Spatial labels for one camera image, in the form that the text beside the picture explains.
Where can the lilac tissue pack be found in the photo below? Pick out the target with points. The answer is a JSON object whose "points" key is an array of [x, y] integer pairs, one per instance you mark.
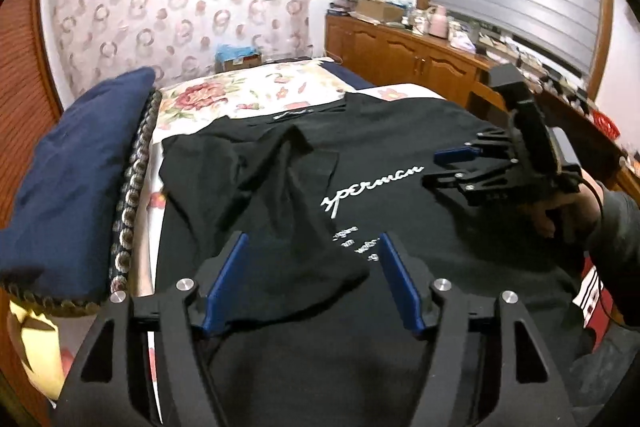
{"points": [[461, 39]]}

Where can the wooden louvered wardrobe door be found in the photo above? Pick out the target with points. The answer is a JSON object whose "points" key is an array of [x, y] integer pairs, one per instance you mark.
{"points": [[30, 82]]}

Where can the white red-flowered bedsheet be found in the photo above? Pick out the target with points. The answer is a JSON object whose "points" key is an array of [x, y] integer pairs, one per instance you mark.
{"points": [[150, 207]]}

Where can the beaded pillow mat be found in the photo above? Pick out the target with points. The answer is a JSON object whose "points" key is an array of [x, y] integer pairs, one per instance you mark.
{"points": [[132, 187]]}

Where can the wooden cabinet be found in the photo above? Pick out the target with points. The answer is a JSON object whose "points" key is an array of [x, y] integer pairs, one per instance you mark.
{"points": [[400, 52]]}

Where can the navy blue pillow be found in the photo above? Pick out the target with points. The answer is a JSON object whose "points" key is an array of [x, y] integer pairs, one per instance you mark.
{"points": [[75, 182]]}

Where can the yellow cloth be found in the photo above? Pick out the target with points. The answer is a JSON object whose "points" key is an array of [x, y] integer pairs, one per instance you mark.
{"points": [[35, 347]]}

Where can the black t-shirt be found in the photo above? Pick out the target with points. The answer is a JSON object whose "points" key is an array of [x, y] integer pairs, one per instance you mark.
{"points": [[300, 157]]}

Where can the cardboard box with blue contents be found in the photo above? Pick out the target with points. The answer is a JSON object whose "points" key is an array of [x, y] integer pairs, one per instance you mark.
{"points": [[239, 57]]}

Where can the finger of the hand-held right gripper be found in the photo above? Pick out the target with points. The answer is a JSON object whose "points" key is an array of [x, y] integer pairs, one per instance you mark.
{"points": [[455, 155], [445, 181]]}

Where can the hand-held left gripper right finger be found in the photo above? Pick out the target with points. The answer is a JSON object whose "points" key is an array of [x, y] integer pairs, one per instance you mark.
{"points": [[397, 279]]}

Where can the person's right hand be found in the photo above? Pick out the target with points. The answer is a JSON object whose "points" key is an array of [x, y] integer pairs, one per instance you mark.
{"points": [[545, 214]]}

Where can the pink kettle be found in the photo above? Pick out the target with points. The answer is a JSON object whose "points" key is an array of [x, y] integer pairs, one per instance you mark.
{"points": [[438, 23]]}

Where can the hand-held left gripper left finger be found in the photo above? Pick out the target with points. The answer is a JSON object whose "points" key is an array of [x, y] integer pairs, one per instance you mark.
{"points": [[227, 279]]}

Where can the flat cardboard box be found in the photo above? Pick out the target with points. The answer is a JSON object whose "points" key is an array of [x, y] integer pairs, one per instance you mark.
{"points": [[380, 9]]}

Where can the rose print quilt navy border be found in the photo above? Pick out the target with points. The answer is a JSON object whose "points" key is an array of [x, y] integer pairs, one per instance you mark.
{"points": [[280, 82]]}

